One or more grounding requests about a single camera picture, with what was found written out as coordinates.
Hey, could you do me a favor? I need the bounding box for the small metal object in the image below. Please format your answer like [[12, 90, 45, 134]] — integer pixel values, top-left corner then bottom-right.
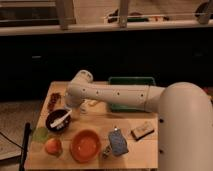
[[102, 145, 112, 158]]

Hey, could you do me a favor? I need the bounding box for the white brush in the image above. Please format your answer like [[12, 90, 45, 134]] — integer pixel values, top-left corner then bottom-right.
[[50, 110, 72, 128]]

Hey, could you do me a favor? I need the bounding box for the orange bowl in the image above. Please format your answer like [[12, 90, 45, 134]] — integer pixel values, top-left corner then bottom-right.
[[69, 129, 101, 163]]

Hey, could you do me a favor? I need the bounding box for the green leaf cloth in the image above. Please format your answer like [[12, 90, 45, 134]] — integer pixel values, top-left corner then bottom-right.
[[32, 127, 49, 143]]

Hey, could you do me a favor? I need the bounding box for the orange peach toy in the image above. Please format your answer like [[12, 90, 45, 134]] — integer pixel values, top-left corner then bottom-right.
[[45, 138, 62, 155]]

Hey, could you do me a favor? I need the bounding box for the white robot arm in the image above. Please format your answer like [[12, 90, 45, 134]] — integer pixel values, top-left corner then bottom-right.
[[65, 70, 213, 171]]

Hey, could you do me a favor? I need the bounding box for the green tray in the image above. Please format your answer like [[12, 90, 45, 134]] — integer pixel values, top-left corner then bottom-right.
[[108, 77, 156, 113]]

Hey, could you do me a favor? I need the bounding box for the dark purple bowl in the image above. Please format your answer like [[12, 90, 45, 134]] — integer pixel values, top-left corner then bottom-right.
[[45, 109, 71, 132]]

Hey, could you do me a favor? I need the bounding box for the black pole stand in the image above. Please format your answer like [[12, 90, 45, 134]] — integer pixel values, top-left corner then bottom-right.
[[19, 122, 31, 171]]

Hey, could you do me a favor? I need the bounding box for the blue grey cloth pouch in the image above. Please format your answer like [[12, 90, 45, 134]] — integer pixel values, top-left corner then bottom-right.
[[108, 128, 129, 156]]

